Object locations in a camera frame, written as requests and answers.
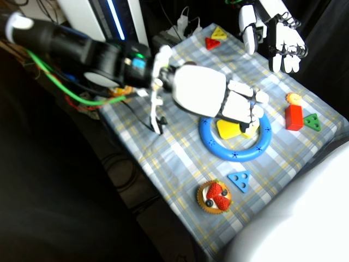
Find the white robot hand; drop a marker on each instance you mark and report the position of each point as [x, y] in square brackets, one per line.
[286, 38]
[201, 90]

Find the red triangle piece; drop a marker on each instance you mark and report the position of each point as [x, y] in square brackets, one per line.
[212, 43]

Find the yellow triangle piece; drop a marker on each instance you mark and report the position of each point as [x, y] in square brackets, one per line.
[219, 33]

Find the orange flower-shaped toy cookie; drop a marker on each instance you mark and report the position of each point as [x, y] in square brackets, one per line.
[294, 98]

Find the red rectangular block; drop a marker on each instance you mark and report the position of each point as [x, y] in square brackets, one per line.
[294, 118]

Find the green triangle piece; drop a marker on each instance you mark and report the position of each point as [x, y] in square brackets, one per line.
[313, 122]

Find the blue triangle piece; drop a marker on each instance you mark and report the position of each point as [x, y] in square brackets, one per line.
[241, 180]

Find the toy strawberry tart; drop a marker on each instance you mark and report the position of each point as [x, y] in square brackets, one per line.
[214, 197]

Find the white power strip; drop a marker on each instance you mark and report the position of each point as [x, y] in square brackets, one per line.
[174, 31]

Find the white power charger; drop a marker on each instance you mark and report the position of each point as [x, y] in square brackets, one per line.
[182, 24]

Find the blue plaid table cloth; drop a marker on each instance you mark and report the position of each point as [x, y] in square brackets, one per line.
[177, 163]

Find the white column with blue light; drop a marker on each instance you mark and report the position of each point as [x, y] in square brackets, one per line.
[81, 13]

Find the white robot body shell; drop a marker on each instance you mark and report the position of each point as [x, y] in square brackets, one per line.
[300, 218]

